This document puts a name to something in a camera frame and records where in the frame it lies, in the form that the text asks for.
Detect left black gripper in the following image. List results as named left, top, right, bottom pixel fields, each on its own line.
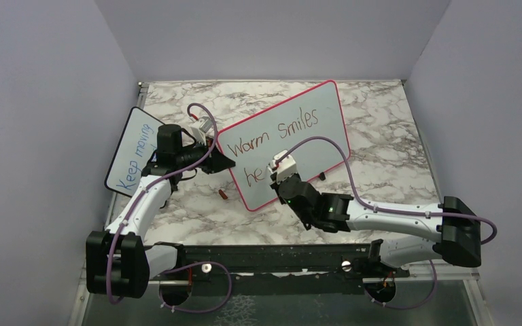
left=176, top=135, right=234, bottom=174

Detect brown marker cap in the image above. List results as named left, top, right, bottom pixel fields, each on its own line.
left=218, top=189, right=228, bottom=200

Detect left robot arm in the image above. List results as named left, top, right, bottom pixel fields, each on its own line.
left=86, top=120, right=235, bottom=303

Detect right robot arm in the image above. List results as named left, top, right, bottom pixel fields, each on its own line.
left=271, top=175, right=482, bottom=276

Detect pink framed whiteboard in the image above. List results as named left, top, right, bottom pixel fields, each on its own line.
left=217, top=80, right=350, bottom=211

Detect black framed written whiteboard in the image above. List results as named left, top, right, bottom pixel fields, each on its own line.
left=104, top=107, right=162, bottom=197

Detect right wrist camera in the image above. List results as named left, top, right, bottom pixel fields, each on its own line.
left=267, top=150, right=298, bottom=184

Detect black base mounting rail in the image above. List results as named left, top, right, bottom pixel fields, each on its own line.
left=151, top=244, right=409, bottom=297

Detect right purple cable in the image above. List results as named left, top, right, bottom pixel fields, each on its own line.
left=273, top=136, right=498, bottom=246

